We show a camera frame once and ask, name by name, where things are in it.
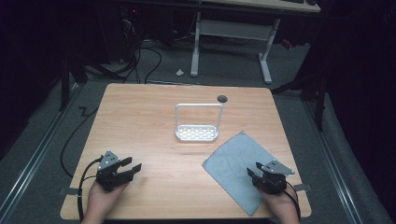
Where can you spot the person's right hand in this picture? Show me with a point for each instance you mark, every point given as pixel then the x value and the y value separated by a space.
pixel 281 207

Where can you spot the white rack with frame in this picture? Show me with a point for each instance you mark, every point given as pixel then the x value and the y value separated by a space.
pixel 196 133

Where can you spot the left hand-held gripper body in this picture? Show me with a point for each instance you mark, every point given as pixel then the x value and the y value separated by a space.
pixel 109 177

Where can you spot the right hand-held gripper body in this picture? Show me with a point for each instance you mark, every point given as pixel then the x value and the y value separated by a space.
pixel 274 182

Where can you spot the person's left hand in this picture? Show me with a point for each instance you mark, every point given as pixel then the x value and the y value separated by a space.
pixel 99 203

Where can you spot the white-legged desk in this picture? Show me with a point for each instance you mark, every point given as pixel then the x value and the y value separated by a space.
pixel 233 29

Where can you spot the grey cloth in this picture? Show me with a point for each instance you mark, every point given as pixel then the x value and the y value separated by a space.
pixel 233 165

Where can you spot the metal floor rail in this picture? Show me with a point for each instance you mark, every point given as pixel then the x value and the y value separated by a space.
pixel 34 158
pixel 333 161

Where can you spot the crumpled white paper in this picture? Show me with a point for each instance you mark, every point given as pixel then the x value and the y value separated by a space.
pixel 180 72

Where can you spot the dark round table grommet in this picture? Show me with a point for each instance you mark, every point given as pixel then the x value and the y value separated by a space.
pixel 222 99

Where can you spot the grey tape strip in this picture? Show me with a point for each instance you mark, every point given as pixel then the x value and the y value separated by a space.
pixel 72 191
pixel 302 187

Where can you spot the black stand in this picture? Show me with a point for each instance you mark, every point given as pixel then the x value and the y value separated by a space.
pixel 64 81
pixel 320 99

